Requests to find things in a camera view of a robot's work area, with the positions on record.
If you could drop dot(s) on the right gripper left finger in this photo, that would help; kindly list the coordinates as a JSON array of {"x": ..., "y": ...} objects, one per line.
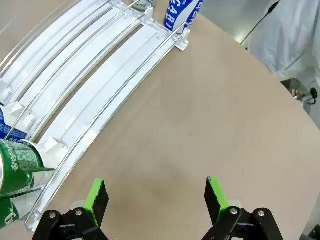
[{"x": 96, "y": 200}]

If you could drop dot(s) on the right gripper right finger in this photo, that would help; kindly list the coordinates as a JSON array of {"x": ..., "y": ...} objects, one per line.
[{"x": 216, "y": 200}]

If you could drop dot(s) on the person in white coat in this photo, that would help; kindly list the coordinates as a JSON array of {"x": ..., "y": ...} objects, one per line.
[{"x": 287, "y": 37}]

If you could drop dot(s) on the white can dispenser rack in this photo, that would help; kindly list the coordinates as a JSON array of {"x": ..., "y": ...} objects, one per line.
[{"x": 100, "y": 82}]

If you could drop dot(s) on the blue Pocari Sweat can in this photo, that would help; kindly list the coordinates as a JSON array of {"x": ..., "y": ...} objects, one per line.
[
  {"x": 175, "y": 15},
  {"x": 3, "y": 125}
]

